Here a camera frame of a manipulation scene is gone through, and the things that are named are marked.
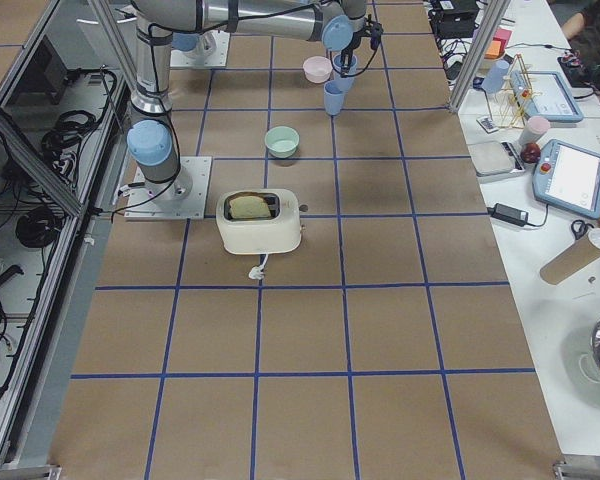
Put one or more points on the teach pendant tablet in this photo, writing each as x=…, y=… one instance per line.
x=568, y=177
x=545, y=94

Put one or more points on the cream white toaster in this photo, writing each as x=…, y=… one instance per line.
x=281, y=233

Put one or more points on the grey kitchen scale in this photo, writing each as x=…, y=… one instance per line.
x=495, y=161

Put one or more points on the wooden cup rack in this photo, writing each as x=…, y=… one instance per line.
x=502, y=106

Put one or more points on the far teach pendant tablet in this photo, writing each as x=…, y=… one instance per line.
x=545, y=94

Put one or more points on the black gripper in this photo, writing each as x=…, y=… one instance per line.
x=349, y=53

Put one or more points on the black scissors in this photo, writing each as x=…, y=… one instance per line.
x=580, y=228

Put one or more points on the pink plastic bowl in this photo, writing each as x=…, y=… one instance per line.
x=317, y=69

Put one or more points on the near teach pendant tablet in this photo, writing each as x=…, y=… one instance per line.
x=568, y=177

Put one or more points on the red apple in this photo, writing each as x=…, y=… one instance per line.
x=530, y=153

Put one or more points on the bread slice in toaster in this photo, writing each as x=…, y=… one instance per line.
x=248, y=207

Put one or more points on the blue cup on rack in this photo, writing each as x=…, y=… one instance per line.
x=495, y=77

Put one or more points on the light blue plastic cup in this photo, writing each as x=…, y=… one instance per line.
x=342, y=78

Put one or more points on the mint green plastic bowl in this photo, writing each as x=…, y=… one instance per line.
x=282, y=141

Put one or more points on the cardboard tube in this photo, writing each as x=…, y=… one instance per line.
x=581, y=253

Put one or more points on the aluminium frame post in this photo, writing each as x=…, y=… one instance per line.
x=490, y=21

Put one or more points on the pink cup on desk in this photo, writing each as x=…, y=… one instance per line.
x=536, y=126

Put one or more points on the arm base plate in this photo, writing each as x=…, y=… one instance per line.
x=199, y=51
x=184, y=199

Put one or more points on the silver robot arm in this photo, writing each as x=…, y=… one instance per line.
x=152, y=138
x=339, y=25

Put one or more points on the orange sticky note pad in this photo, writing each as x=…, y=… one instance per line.
x=498, y=44

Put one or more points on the black power adapter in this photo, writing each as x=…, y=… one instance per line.
x=508, y=214

